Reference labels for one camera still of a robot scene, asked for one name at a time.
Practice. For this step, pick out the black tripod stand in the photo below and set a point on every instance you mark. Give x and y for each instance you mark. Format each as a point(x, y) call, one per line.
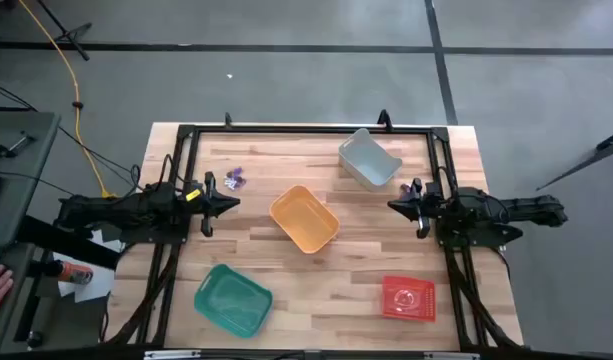
point(66, 32)

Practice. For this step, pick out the white bone decoration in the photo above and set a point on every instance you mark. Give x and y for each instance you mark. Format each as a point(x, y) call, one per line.
point(229, 184)

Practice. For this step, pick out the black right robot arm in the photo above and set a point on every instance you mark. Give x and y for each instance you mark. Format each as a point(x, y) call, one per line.
point(511, 210)

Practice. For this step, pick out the white paper sheets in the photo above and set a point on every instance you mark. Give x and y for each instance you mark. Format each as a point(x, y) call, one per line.
point(98, 287)

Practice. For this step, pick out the black stand leg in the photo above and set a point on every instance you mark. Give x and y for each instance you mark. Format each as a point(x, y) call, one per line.
point(611, 142)

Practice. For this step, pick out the white plastic bin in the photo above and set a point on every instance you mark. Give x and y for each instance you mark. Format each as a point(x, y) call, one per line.
point(373, 160)

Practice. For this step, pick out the orange plastic bin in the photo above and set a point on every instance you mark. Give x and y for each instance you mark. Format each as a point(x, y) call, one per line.
point(306, 220)

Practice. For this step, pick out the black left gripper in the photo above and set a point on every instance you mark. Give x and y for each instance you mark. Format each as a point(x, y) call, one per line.
point(208, 205)

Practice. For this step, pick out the green plastic bin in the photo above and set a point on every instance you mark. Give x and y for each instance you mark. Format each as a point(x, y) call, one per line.
point(233, 302)

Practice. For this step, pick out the black table clamp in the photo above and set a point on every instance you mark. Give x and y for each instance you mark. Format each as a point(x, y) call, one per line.
point(228, 120)
point(384, 119)

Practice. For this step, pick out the red perforated basket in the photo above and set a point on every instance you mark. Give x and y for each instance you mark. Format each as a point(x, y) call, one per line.
point(408, 298)

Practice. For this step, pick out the yellow tape tag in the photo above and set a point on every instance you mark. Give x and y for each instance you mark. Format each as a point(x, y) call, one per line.
point(193, 195)

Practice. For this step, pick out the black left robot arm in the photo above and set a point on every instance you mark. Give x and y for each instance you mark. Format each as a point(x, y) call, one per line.
point(136, 210)

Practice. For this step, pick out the black aluminium table frame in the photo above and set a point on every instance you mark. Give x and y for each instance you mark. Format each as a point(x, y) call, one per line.
point(286, 129)

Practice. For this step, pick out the grey desk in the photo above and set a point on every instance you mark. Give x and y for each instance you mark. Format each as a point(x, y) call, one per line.
point(31, 165)

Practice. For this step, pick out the silver aluminium extrusion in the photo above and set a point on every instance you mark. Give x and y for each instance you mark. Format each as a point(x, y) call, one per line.
point(171, 355)
point(451, 356)

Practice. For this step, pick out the black caster wheel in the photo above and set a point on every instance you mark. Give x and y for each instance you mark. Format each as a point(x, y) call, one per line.
point(34, 340)

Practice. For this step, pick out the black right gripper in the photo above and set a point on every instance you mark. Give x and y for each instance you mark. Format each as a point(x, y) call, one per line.
point(426, 205)

